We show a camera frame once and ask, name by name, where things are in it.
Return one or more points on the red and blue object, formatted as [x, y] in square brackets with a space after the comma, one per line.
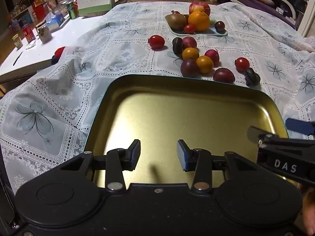
[58, 53]

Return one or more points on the person's right hand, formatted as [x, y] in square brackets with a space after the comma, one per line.
[308, 209]

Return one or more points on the red box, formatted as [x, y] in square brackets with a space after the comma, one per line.
[39, 11]

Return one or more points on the white lace floral tablecloth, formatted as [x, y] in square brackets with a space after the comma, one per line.
[123, 54]

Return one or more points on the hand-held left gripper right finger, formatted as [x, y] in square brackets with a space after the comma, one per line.
[182, 156]

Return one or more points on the red tin can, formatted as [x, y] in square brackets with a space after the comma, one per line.
[29, 34]

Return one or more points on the red apple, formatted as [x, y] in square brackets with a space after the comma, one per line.
[199, 6]

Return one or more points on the purple plum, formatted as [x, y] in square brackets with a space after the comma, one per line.
[189, 68]
[223, 75]

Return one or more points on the black pen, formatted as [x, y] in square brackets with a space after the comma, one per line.
[18, 58]

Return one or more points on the blue tissue pack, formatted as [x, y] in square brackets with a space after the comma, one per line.
[54, 21]

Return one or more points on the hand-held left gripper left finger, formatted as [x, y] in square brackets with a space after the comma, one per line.
[135, 154]

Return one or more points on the large orange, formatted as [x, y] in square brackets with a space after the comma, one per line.
[199, 21]

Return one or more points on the purple sofa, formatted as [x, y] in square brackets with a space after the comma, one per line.
[248, 1]

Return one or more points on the small dark red fruit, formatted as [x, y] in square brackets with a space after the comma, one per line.
[186, 17]

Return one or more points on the red radish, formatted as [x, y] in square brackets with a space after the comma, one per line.
[190, 41]
[212, 55]

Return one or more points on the brown kiwi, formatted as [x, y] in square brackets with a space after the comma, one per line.
[176, 21]

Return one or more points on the crumpled white tissue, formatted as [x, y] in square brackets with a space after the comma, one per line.
[30, 45]

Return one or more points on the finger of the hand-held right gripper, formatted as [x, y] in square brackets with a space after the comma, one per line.
[299, 126]
[253, 132]

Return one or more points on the small glass jar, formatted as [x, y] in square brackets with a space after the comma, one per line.
[17, 41]

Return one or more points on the green drink can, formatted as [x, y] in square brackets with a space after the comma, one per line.
[71, 10]

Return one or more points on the small dark plum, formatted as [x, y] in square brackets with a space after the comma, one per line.
[219, 26]

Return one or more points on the gold metal tin tray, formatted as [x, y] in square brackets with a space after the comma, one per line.
[172, 118]

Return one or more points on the light blue fruit plate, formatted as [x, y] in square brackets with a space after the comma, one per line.
[211, 32]

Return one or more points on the small orange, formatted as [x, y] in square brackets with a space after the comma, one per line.
[190, 54]
[204, 64]

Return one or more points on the dark water chestnut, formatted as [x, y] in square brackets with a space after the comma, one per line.
[251, 77]
[177, 44]

